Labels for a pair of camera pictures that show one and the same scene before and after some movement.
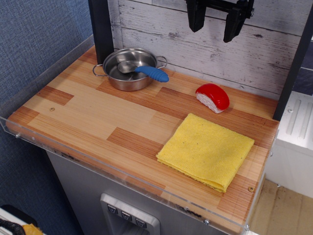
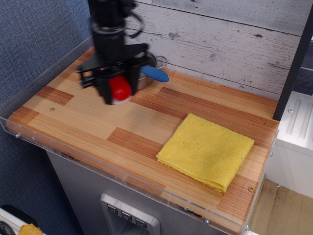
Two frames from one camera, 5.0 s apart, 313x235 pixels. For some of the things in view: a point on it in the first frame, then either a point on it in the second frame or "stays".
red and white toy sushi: x=213 y=96 -> x=120 y=88
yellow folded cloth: x=206 y=152 stays
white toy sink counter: x=291 y=163 stays
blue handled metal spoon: x=125 y=67 stays
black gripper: x=238 y=11 -> x=111 y=57
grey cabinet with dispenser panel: x=103 y=205 stays
